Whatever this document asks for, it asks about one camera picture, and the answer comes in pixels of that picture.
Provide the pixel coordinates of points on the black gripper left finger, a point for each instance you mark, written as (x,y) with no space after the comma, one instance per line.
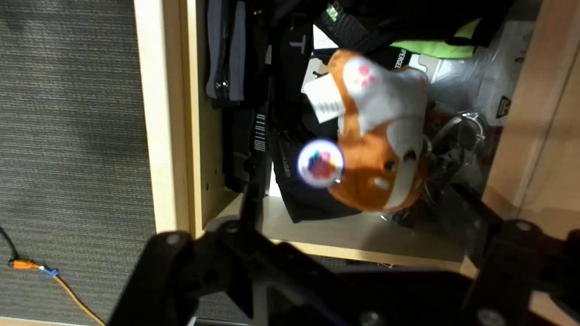
(250,192)

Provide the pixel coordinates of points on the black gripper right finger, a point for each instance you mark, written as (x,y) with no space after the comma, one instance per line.
(467,218)

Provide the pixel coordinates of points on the orange and white plush toy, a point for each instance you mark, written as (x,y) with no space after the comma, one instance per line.
(373,163)

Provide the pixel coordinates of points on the light wooden drawer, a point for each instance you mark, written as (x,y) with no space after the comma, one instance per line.
(163,120)

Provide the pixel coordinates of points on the black clothes pile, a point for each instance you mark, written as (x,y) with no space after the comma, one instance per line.
(290,120)

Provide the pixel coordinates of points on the clear plastic bag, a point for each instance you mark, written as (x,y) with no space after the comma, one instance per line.
(476,82)

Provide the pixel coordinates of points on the grey folded garment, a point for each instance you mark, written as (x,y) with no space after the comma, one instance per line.
(226,48)

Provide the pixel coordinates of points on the neon green garment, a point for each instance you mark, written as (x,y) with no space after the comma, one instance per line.
(431,48)

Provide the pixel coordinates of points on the grey ribbed floor mat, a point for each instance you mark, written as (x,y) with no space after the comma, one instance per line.
(72,120)

